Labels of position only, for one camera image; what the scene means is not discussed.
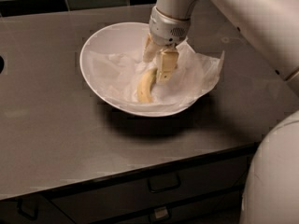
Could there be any white tissue paper sheet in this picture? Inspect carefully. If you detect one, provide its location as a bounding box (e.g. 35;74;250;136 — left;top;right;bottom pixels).
80;38;223;116

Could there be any black lower drawer handle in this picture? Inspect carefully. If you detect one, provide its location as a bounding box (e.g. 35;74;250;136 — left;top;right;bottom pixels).
149;207;171;223

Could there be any black top drawer handle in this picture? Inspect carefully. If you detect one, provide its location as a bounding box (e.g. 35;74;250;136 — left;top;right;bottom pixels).
147;173;181;193

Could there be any dark lower drawer front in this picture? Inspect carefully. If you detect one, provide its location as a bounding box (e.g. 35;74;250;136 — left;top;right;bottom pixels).
90;187;243;224

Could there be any black drawer handle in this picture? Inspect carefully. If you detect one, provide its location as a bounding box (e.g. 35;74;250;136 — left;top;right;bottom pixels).
149;207;171;223
147;173;181;193

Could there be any yellow banana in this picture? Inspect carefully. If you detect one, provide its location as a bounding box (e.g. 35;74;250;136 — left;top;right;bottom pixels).
137;68;157;103

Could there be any dark drawer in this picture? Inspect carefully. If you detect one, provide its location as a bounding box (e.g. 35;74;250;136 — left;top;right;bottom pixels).
90;187;243;224
53;156;250;224

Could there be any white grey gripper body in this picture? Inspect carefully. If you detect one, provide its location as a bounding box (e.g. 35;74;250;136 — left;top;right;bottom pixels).
149;7;191;46

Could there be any large white bowl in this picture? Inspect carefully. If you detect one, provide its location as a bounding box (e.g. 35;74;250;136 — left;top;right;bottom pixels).
79;22;206;117

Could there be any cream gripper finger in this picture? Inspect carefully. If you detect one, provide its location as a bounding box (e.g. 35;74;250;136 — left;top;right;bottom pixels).
143;34;162;63
156;47;179;84

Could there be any dark left cabinet door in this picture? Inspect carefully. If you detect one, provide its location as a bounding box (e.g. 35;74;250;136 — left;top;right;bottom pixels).
0;194;74;224

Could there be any black left door handle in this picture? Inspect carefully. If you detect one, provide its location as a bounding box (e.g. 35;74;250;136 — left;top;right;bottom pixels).
17;199;38;221

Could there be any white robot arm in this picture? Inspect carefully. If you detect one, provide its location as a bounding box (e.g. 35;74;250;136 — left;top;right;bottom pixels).
143;0;299;224

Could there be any dark top drawer front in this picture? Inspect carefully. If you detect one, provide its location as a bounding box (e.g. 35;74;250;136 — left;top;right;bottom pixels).
53;156;250;224

